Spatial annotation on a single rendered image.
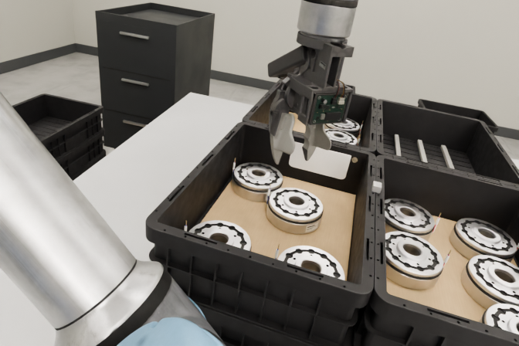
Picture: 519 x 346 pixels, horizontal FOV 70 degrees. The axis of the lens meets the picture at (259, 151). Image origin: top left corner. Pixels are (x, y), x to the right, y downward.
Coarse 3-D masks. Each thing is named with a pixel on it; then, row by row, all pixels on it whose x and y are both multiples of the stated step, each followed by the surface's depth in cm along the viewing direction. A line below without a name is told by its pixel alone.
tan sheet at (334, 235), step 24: (312, 192) 79; (336, 192) 80; (216, 216) 68; (240, 216) 69; (264, 216) 70; (336, 216) 73; (264, 240) 64; (288, 240) 64; (312, 240) 65; (336, 240) 66
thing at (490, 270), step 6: (492, 270) 59; (498, 270) 60; (504, 270) 60; (510, 270) 60; (492, 276) 58; (510, 276) 59; (516, 276) 58; (498, 282) 57; (504, 282) 57; (516, 282) 57; (510, 288) 56; (516, 288) 56
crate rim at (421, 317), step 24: (432, 168) 74; (384, 192) 63; (384, 216) 57; (384, 240) 52; (384, 264) 48; (384, 288) 44; (384, 312) 43; (408, 312) 42; (432, 312) 42; (456, 336) 41; (480, 336) 40; (504, 336) 40
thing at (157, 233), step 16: (240, 128) 79; (256, 128) 81; (224, 144) 71; (336, 144) 78; (208, 160) 68; (368, 160) 74; (192, 176) 60; (368, 176) 68; (176, 192) 56; (368, 192) 63; (160, 208) 52; (368, 208) 61; (160, 224) 49; (368, 224) 55; (160, 240) 48; (176, 240) 47; (192, 240) 47; (208, 240) 47; (368, 240) 52; (208, 256) 47; (224, 256) 46; (240, 256) 46; (256, 256) 46; (368, 256) 49; (256, 272) 46; (272, 272) 45; (288, 272) 44; (304, 272) 45; (368, 272) 46; (304, 288) 45; (320, 288) 44; (336, 288) 43; (352, 288) 43; (368, 288) 44; (352, 304) 44
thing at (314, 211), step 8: (280, 192) 72; (288, 192) 72; (296, 192) 73; (304, 192) 73; (272, 200) 69; (280, 200) 69; (312, 200) 71; (272, 208) 67; (280, 208) 68; (288, 208) 67; (312, 208) 68; (320, 208) 69; (288, 216) 65; (296, 216) 66; (304, 216) 66; (312, 216) 66
